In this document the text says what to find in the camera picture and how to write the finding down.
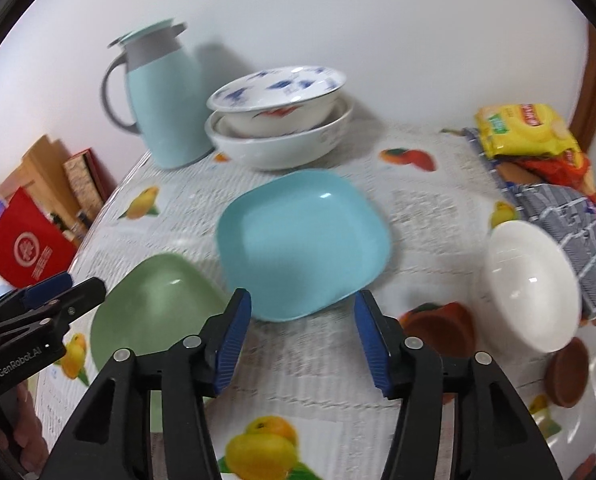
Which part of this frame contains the light blue thermos jug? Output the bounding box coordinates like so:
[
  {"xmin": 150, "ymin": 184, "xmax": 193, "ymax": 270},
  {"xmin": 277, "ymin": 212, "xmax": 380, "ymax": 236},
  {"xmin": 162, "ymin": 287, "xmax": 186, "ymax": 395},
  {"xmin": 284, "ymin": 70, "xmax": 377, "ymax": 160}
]
[{"xmin": 100, "ymin": 19, "xmax": 216, "ymax": 170}]

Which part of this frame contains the green square plate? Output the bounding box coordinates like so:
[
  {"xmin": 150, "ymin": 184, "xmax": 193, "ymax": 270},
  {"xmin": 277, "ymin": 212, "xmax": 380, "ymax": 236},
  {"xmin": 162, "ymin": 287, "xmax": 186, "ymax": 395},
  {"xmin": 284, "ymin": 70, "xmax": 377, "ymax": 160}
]
[{"xmin": 90, "ymin": 253, "xmax": 235, "ymax": 433}]

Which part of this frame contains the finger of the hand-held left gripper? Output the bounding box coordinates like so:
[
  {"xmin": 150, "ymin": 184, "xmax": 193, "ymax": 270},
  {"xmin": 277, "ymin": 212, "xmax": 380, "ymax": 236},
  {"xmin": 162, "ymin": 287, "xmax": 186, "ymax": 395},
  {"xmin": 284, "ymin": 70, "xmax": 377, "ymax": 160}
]
[
  {"xmin": 0, "ymin": 276, "xmax": 107, "ymax": 343},
  {"xmin": 0, "ymin": 272, "xmax": 74, "ymax": 323}
]

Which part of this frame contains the blue patterned white bowl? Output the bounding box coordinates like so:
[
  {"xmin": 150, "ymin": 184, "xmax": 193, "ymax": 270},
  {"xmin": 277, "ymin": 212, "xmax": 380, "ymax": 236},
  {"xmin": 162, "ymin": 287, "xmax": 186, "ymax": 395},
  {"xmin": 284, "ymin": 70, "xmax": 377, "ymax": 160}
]
[{"xmin": 207, "ymin": 65, "xmax": 347, "ymax": 137}]

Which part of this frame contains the red snack bag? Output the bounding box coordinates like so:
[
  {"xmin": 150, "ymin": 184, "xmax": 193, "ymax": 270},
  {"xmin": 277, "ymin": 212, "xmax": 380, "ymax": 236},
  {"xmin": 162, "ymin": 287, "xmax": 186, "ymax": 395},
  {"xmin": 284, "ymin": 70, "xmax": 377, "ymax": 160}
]
[{"xmin": 495, "ymin": 150, "xmax": 596, "ymax": 206}]

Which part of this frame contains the large white bowl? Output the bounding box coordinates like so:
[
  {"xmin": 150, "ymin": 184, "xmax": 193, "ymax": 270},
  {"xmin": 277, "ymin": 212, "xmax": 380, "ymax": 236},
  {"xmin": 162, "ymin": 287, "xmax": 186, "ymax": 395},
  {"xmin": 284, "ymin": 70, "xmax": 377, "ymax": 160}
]
[{"xmin": 204, "ymin": 96, "xmax": 355, "ymax": 171}]

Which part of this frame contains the wooden headboard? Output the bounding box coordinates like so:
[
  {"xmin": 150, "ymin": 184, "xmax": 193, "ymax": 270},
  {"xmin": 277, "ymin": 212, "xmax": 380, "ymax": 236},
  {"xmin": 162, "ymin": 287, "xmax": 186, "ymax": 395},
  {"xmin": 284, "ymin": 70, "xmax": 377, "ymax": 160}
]
[{"xmin": 0, "ymin": 135, "xmax": 86, "ymax": 241}]

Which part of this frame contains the plain white bowl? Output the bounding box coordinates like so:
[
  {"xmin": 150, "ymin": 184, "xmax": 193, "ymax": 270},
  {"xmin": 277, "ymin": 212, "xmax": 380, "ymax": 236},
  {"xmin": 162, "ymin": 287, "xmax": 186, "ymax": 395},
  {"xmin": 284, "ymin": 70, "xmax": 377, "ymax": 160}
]
[{"xmin": 483, "ymin": 220, "xmax": 582, "ymax": 353}]

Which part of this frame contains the patterned book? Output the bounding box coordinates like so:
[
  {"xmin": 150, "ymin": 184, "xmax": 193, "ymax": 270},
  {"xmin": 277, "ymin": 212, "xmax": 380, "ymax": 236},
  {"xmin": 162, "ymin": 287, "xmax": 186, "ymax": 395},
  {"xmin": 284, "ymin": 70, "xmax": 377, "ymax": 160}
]
[{"xmin": 63, "ymin": 147, "xmax": 119, "ymax": 221}]

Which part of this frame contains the fruit print tablecloth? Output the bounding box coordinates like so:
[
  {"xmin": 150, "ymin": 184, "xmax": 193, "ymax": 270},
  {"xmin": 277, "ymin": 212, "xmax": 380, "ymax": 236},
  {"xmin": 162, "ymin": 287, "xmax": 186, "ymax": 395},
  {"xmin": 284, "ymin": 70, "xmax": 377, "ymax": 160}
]
[{"xmin": 28, "ymin": 105, "xmax": 596, "ymax": 480}]

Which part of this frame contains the red paper bag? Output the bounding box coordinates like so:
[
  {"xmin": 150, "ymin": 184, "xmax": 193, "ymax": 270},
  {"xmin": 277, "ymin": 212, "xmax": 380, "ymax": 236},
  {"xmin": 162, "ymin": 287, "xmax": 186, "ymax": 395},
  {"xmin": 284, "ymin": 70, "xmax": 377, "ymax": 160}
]
[{"xmin": 0, "ymin": 187, "xmax": 79, "ymax": 288}]

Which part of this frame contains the person's left hand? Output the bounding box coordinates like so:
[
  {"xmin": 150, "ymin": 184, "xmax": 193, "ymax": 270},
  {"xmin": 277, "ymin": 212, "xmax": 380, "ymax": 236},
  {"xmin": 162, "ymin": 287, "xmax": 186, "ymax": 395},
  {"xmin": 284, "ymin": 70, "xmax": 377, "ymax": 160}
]
[{"xmin": 0, "ymin": 380, "xmax": 50, "ymax": 476}]

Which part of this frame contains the light blue square plate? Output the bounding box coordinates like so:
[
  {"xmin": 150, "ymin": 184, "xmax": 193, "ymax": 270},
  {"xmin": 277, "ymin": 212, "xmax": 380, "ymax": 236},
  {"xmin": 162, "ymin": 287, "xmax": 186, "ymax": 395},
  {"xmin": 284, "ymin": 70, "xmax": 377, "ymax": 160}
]
[{"xmin": 216, "ymin": 169, "xmax": 393, "ymax": 322}]

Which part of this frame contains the brown wooden door frame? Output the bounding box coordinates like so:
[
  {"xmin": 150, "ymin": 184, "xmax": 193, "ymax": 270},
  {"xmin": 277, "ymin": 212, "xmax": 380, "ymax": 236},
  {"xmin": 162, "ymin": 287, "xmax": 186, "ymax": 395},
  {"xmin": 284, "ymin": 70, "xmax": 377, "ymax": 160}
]
[{"xmin": 570, "ymin": 22, "xmax": 596, "ymax": 153}]

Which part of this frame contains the brown clay bowl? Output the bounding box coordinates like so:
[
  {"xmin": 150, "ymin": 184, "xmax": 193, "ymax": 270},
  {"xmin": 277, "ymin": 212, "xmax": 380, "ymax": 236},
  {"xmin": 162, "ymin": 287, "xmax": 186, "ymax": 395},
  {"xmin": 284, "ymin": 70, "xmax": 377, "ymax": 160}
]
[
  {"xmin": 544, "ymin": 337, "xmax": 590, "ymax": 408},
  {"xmin": 400, "ymin": 302, "xmax": 476, "ymax": 403}
]

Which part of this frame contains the grey checked cloth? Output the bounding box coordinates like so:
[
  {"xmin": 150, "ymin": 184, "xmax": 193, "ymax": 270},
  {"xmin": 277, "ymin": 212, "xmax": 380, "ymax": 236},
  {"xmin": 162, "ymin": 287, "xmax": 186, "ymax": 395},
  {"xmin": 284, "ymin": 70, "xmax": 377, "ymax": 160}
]
[{"xmin": 462, "ymin": 127, "xmax": 596, "ymax": 328}]

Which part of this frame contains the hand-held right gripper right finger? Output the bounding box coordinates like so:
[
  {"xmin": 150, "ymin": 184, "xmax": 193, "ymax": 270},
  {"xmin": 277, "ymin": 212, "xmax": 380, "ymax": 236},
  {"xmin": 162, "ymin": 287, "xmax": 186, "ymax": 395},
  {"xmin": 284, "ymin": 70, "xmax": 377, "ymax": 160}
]
[{"xmin": 354, "ymin": 290, "xmax": 564, "ymax": 480}]

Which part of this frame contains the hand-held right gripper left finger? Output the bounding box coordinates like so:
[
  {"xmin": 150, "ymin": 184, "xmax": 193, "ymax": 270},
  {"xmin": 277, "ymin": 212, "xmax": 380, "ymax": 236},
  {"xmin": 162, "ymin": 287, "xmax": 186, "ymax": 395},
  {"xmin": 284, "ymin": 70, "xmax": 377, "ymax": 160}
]
[{"xmin": 43, "ymin": 287, "xmax": 253, "ymax": 480}]

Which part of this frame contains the yellow snack bag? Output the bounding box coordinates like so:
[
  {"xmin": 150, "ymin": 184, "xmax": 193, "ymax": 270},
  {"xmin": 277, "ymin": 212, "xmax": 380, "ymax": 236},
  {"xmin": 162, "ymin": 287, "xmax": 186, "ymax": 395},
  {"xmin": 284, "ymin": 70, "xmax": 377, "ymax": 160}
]
[{"xmin": 474, "ymin": 103, "xmax": 583, "ymax": 162}]

